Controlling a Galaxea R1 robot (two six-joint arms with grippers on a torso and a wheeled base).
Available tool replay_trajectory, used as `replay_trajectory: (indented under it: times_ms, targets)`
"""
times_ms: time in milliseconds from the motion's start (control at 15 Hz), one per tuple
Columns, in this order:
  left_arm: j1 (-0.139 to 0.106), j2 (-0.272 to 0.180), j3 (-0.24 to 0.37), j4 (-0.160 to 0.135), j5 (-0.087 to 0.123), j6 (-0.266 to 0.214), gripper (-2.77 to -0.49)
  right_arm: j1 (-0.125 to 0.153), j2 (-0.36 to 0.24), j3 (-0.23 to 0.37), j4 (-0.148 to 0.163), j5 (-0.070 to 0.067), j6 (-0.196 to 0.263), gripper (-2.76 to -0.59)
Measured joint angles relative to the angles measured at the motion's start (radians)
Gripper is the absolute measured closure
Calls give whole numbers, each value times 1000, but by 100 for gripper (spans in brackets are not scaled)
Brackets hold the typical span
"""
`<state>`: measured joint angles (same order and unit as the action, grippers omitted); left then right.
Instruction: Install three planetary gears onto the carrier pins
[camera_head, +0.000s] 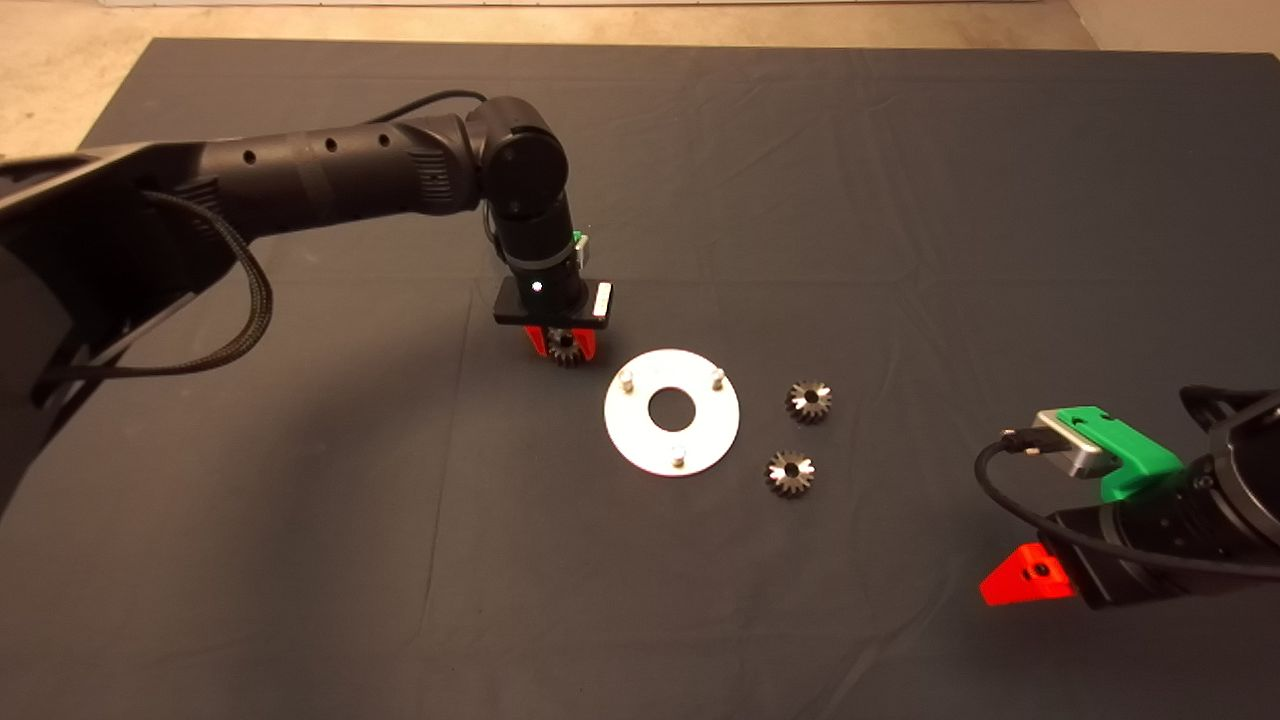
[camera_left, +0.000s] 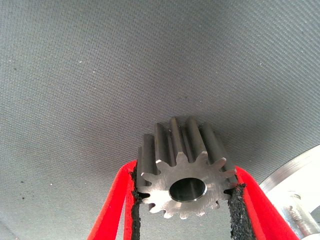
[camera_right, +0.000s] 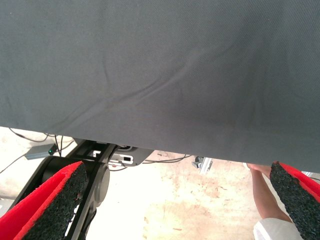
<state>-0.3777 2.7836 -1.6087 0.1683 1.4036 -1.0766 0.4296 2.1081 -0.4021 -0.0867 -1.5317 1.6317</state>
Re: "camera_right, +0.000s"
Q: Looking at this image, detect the person's bare forearm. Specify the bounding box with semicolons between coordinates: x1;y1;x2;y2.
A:
246;162;293;225

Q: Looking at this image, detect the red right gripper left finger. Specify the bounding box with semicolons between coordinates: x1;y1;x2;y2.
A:
0;161;88;240

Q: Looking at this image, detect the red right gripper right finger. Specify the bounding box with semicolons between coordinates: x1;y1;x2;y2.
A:
269;161;320;240

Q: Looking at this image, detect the grey box with green light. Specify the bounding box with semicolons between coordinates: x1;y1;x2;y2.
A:
24;143;57;161

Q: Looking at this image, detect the dark grey table cloth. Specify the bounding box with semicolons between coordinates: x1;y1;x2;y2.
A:
0;0;320;174

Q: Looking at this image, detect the thin black floor cable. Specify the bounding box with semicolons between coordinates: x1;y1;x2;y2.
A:
142;154;193;165
8;127;56;142
0;154;27;174

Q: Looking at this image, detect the white sleeve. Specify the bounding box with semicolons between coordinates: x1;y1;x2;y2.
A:
252;216;305;240

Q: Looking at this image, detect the aluminium profile with caster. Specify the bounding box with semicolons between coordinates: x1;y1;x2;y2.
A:
191;156;213;175

